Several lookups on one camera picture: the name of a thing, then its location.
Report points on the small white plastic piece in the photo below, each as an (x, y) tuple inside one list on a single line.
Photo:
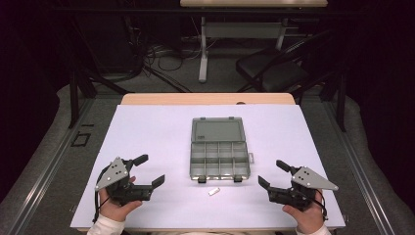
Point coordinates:
[(214, 191)]

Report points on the black folding chair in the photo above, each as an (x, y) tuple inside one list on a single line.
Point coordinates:
[(277, 70)]

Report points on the white table mat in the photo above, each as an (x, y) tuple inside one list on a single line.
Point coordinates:
[(156, 137)]

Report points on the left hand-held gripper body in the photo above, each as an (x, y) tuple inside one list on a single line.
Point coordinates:
[(112, 173)]

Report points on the clear grey compartment box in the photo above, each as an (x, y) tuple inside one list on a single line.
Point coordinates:
[(219, 150)]

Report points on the black tape square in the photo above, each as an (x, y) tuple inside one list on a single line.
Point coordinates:
[(80, 139)]

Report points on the black metal stand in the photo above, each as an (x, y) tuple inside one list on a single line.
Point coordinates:
[(78, 91), (341, 98)]

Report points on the person's left hand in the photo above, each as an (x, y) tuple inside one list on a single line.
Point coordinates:
[(116, 210)]

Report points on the white-legged desk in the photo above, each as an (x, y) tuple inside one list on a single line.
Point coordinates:
[(248, 16)]

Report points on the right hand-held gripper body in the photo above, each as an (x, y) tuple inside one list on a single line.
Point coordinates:
[(301, 189)]

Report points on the person's right hand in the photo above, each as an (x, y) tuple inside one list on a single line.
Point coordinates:
[(308, 218)]

